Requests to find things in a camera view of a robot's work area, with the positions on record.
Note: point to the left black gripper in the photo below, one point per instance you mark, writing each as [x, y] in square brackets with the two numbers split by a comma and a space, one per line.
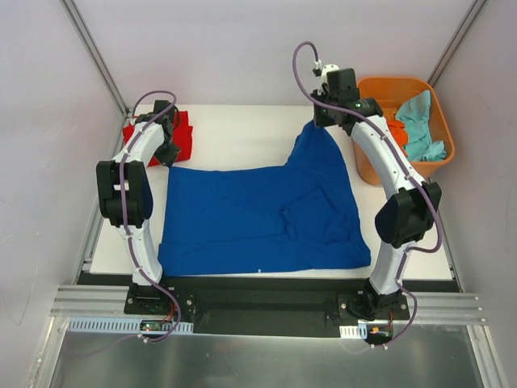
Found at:
[169, 149]

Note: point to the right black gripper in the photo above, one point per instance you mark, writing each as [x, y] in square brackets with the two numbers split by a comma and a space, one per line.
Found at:
[323, 117]

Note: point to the blue t shirt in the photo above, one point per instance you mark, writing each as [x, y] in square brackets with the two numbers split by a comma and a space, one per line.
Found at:
[299, 216]

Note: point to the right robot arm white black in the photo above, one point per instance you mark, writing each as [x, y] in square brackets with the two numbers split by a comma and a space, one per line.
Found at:
[410, 209]

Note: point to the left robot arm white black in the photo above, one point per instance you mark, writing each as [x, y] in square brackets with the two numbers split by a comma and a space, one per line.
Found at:
[126, 201]

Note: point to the folded red t shirt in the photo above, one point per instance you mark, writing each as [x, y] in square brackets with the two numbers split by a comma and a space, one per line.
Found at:
[182, 137]

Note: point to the orange plastic bin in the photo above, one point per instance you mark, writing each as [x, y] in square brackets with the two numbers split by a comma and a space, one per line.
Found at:
[392, 92]

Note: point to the orange t shirt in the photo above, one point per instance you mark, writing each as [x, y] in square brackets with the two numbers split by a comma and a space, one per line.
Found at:
[398, 131]

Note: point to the teal t shirt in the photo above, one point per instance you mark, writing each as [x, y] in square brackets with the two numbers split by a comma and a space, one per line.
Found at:
[415, 114]

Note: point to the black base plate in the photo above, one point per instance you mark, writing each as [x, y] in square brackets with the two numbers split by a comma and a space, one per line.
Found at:
[245, 305]

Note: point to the right aluminium frame post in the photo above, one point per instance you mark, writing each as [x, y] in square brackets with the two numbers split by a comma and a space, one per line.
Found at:
[466, 24]

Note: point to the aluminium frame post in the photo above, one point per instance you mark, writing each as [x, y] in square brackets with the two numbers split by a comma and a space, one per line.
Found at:
[466, 24]
[77, 20]

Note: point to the aluminium rail front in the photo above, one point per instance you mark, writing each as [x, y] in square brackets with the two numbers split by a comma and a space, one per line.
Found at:
[108, 301]

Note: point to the left aluminium frame post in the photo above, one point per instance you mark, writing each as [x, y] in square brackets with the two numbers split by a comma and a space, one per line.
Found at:
[77, 20]

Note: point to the left grey cable duct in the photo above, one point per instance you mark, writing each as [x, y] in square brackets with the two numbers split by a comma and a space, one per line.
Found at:
[127, 326]

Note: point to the grey cable duct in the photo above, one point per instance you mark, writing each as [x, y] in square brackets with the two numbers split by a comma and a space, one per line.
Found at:
[359, 332]
[127, 326]

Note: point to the right grey cable duct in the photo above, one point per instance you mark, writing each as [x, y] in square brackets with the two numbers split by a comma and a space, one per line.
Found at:
[359, 332]

